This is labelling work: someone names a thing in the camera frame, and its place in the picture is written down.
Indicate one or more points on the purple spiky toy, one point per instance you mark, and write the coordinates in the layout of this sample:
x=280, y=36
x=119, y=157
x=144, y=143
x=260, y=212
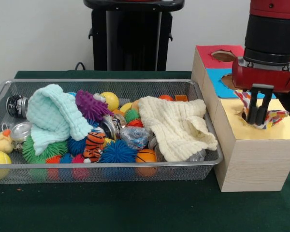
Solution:
x=91, y=104

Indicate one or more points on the mint green cloth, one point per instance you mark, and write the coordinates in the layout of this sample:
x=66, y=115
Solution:
x=50, y=113

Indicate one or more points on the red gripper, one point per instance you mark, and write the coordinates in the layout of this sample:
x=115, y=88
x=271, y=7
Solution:
x=263, y=77

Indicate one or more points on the wooden box with three holes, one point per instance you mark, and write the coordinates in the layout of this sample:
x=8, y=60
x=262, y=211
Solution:
x=253, y=166

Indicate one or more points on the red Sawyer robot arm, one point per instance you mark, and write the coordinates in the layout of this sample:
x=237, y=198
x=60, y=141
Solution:
x=270, y=33

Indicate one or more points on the blue spiky ball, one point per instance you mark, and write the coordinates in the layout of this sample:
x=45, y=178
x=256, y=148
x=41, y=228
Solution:
x=118, y=152

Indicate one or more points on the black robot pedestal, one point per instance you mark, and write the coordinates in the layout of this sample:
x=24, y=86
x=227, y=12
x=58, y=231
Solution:
x=130, y=43

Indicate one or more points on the small orange basketball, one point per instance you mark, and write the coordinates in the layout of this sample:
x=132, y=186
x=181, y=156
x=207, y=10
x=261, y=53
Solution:
x=146, y=155

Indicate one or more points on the colourful printed cloth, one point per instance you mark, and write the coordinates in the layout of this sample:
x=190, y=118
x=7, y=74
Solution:
x=275, y=117

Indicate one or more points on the tiger plush toy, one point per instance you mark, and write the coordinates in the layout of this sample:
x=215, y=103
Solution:
x=94, y=145

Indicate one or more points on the green spiky ball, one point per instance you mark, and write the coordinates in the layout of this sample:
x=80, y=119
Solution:
x=55, y=149

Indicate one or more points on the black and silver can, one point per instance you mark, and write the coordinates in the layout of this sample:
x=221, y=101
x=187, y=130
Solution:
x=17, y=106

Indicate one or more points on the yellow plush duck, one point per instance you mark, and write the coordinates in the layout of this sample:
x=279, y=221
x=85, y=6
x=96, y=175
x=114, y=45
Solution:
x=2, y=142

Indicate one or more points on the cream knitted cloth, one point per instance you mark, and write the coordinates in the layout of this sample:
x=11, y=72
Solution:
x=174, y=123

